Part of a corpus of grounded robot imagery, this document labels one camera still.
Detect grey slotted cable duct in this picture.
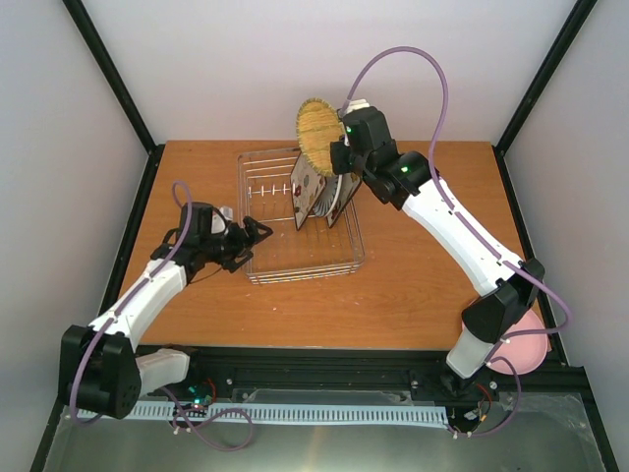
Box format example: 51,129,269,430
126,401,448,429

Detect square dark rimmed plate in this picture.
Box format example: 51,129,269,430
290,153,327,230

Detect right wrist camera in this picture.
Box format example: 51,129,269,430
341,99,392,152

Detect right black frame post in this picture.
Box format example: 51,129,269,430
494,0,600,154

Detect round woven bamboo plate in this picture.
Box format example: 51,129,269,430
296,97,344,177

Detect right circuit board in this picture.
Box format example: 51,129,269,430
464,384,493,424

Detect circuit board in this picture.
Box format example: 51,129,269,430
188,379,217,409
464,384,493,424

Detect pink round plate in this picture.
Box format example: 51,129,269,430
486,310,548,376

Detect left black frame post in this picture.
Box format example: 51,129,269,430
62,0,158,155

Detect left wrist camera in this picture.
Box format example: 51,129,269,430
184,202,233,244

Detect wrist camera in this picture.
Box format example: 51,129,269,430
341,99,392,152
184,202,233,244

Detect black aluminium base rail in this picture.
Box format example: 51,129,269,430
168,346,594,403

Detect wire metal dish rack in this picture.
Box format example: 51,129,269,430
237,147,366,284

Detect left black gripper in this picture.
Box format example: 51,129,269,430
201,216,273,273

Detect left circuit board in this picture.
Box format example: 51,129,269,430
188,379,217,409

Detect black frame post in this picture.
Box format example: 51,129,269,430
62,0,158,155
494,0,600,154

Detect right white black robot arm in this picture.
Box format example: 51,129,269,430
330,137,547,379

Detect square floral plate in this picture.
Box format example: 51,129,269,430
326,172,362,228

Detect round striped white plate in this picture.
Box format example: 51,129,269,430
312,175,343,217

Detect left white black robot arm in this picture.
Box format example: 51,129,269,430
58,214,273,419

